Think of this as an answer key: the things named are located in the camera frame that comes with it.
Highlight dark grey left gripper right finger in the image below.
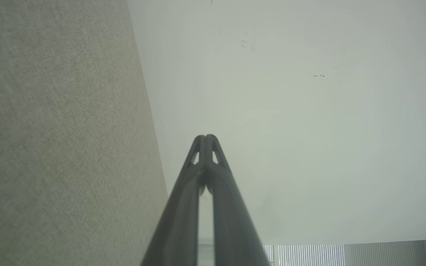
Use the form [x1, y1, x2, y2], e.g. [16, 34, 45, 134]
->
[206, 134, 271, 266]

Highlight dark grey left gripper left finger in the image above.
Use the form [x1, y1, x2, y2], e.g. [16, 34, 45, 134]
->
[141, 135, 206, 266]

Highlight white ribbed panel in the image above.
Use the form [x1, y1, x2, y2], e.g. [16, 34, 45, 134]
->
[263, 239, 426, 266]

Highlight grey fabric sofa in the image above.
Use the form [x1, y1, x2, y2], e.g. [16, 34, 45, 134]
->
[0, 0, 168, 266]

